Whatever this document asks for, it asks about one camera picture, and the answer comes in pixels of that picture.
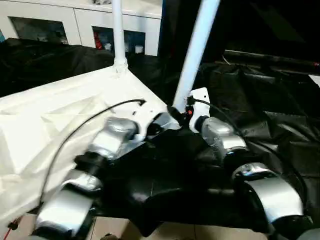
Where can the white plastic table leg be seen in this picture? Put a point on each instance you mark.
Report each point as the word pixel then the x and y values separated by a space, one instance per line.
pixel 118 32
pixel 197 50

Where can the white plastic table top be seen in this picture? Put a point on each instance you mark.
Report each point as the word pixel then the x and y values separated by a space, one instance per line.
pixel 50 112

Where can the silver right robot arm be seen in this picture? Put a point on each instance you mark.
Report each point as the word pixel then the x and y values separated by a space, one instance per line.
pixel 225 135

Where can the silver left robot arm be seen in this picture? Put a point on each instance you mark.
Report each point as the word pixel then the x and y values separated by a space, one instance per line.
pixel 112 142

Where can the black mat cloth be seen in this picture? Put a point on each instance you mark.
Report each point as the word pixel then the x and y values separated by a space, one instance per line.
pixel 162 162

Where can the white cup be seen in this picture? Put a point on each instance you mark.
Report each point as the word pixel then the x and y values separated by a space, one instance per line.
pixel 138 48
pixel 108 46

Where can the red carton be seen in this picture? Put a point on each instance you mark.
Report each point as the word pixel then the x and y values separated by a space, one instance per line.
pixel 98 41

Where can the dark rounded robot foot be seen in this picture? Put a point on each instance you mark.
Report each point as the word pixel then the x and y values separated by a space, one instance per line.
pixel 108 236

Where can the white flat board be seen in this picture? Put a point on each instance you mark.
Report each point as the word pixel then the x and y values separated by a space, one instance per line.
pixel 316 80

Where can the white sideboard cabinet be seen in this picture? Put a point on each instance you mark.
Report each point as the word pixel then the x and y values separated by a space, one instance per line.
pixel 75 15

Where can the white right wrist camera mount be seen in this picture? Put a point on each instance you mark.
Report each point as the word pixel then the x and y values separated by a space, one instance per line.
pixel 200 105

